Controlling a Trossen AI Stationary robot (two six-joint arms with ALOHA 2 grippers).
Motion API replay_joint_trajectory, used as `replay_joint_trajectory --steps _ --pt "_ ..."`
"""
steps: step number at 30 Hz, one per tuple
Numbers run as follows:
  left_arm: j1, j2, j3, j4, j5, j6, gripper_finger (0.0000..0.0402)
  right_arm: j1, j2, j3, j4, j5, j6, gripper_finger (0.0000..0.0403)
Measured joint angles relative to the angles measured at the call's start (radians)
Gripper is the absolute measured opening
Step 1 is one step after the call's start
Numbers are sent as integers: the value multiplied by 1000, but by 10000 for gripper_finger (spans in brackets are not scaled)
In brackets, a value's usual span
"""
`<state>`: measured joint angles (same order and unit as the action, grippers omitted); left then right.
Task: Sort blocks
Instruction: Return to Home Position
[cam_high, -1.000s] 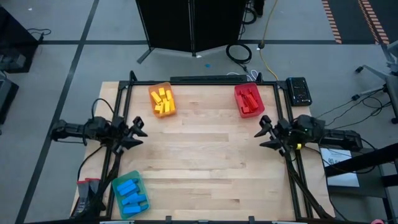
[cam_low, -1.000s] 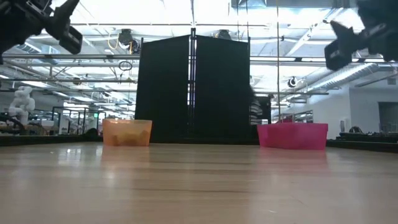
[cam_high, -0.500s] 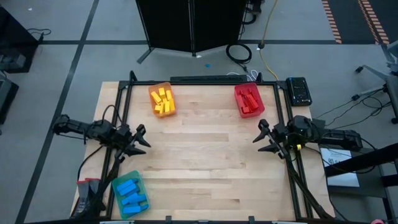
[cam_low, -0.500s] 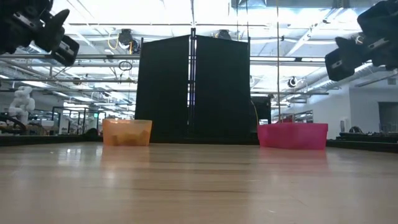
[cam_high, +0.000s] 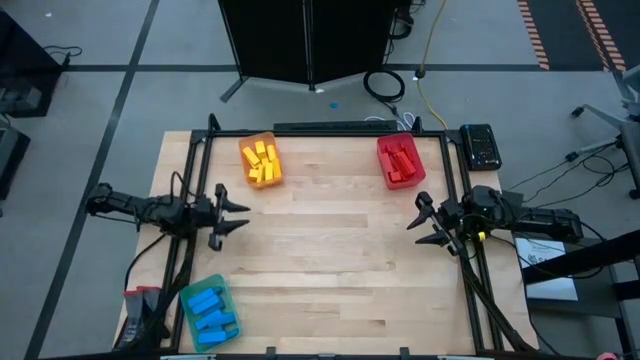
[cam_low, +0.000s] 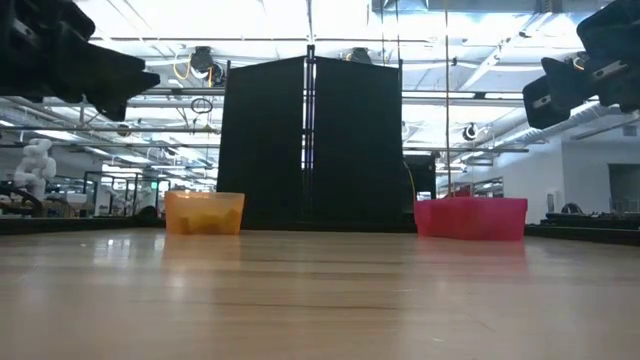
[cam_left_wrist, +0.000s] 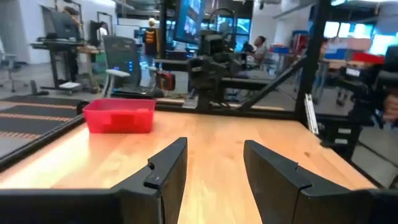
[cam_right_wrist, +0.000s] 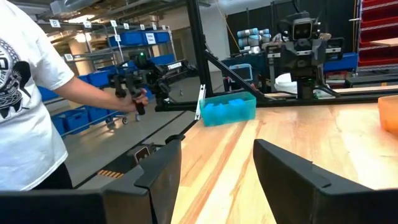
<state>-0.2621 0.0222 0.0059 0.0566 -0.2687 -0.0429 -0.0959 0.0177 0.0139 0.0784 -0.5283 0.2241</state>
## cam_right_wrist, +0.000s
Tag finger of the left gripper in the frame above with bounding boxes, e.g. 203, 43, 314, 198
312, 39, 327, 67
280, 41, 299, 70

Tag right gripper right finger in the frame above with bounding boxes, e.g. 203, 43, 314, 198
252, 138, 398, 224

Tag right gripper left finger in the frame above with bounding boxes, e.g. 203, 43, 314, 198
0, 138, 183, 224

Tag blue wooden block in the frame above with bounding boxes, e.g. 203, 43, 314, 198
205, 102, 228, 124
228, 98, 250, 116

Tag person's forearm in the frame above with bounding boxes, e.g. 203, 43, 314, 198
53, 75, 126, 113

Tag blue storage crate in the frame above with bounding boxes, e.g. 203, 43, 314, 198
322, 52, 359, 73

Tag white round object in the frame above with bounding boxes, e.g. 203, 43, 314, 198
274, 72, 300, 95

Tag black background curtain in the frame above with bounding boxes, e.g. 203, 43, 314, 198
226, 0, 358, 54

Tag light blue framed screen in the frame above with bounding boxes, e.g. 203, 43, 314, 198
229, 63, 253, 84

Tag long wooden side bench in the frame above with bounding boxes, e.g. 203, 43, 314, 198
264, 84, 398, 99

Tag shelf with red bins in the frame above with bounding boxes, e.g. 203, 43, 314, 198
356, 0, 398, 68

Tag wooden workbench top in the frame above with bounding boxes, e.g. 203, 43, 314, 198
369, 37, 398, 48

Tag green plastic bin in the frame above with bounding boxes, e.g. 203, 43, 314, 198
198, 91, 257, 128

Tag orange plastic bin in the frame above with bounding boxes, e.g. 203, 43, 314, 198
377, 95, 398, 135

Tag person's hand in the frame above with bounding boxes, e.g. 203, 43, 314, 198
119, 88, 150, 114

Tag metal shelf with blue bins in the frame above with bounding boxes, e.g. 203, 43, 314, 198
36, 18, 177, 138

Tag person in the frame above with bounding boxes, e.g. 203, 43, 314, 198
0, 0, 76, 192

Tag silver metal bracket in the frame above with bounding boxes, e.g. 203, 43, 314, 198
194, 83, 207, 121

